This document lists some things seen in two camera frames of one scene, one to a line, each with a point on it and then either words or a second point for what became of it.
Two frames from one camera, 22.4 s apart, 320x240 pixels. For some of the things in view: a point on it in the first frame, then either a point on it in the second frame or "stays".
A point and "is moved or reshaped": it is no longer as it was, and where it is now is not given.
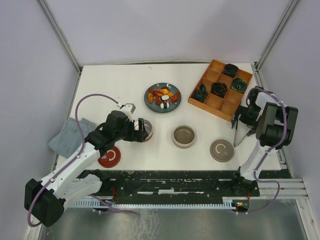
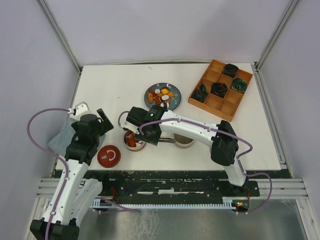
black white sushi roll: (164, 105) stays
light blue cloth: (68, 141) stays
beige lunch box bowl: (184, 137) stays
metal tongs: (241, 130) to (167, 140)
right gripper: (240, 110) to (154, 140)
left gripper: (136, 135) to (106, 122)
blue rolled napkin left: (201, 94) stays
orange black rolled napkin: (219, 89) stays
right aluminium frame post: (256, 66) stays
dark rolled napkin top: (230, 70) stays
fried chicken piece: (175, 98) is moved or reshaped
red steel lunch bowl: (148, 127) is moved or reshaped
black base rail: (175, 183) stays
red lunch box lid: (111, 158) stays
